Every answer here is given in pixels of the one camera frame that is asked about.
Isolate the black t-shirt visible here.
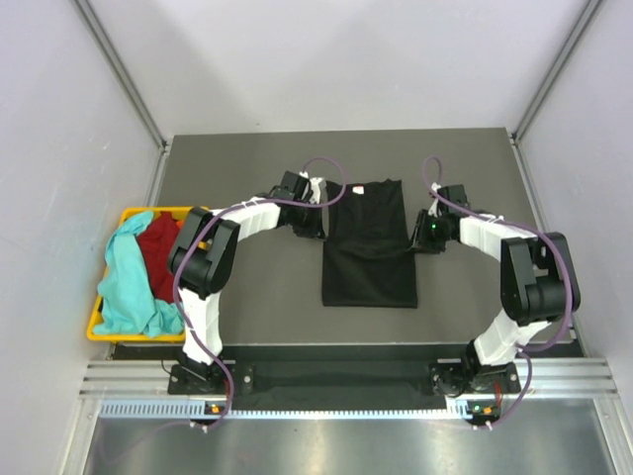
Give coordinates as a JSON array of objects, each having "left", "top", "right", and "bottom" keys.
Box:
[{"left": 321, "top": 179, "right": 418, "bottom": 309}]

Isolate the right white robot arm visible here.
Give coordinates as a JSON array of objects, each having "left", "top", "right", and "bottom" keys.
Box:
[{"left": 409, "top": 183, "right": 581, "bottom": 392}]

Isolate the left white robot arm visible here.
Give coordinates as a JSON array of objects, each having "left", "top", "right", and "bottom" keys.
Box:
[{"left": 167, "top": 171, "right": 325, "bottom": 393}]

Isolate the dark red t-shirt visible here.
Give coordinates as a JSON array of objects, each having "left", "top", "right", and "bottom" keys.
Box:
[{"left": 136, "top": 213, "right": 180, "bottom": 304}]

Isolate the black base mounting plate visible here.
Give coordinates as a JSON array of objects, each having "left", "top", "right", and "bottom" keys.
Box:
[{"left": 167, "top": 344, "right": 520, "bottom": 410}]

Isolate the yellow plastic bin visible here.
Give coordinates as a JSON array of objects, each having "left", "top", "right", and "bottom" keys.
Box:
[{"left": 86, "top": 206, "right": 210, "bottom": 343}]

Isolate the teal t-shirt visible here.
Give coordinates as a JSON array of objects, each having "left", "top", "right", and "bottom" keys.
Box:
[{"left": 96, "top": 210, "right": 185, "bottom": 338}]

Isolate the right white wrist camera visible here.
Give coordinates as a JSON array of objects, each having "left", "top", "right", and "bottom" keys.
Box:
[{"left": 428, "top": 182, "right": 441, "bottom": 218}]

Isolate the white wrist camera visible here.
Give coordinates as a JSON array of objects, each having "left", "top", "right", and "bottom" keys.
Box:
[
  {"left": 300, "top": 171, "right": 324, "bottom": 205},
  {"left": 428, "top": 182, "right": 441, "bottom": 218}
]

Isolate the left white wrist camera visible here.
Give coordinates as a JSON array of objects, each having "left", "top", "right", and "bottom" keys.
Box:
[{"left": 300, "top": 171, "right": 324, "bottom": 205}]

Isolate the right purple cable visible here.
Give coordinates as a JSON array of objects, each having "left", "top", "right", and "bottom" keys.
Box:
[{"left": 420, "top": 155, "right": 580, "bottom": 429}]

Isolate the purple cable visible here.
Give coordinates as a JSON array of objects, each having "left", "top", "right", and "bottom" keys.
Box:
[
  {"left": 170, "top": 156, "right": 351, "bottom": 429},
  {"left": 420, "top": 155, "right": 580, "bottom": 429}
]

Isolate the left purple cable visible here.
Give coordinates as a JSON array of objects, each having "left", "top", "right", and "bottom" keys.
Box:
[{"left": 170, "top": 156, "right": 351, "bottom": 429}]

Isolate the slotted grey cable duct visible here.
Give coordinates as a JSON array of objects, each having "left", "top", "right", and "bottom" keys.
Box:
[{"left": 99, "top": 400, "right": 495, "bottom": 421}]

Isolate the right aluminium frame post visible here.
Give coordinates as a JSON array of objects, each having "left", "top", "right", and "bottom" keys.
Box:
[{"left": 510, "top": 0, "right": 605, "bottom": 146}]

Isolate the aluminium frame post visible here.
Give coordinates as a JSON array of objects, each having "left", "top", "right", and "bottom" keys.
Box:
[
  {"left": 70, "top": 0, "right": 167, "bottom": 150},
  {"left": 510, "top": 0, "right": 605, "bottom": 146}
]

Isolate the left aluminium frame post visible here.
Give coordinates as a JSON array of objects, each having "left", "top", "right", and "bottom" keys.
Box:
[{"left": 70, "top": 0, "right": 167, "bottom": 150}]

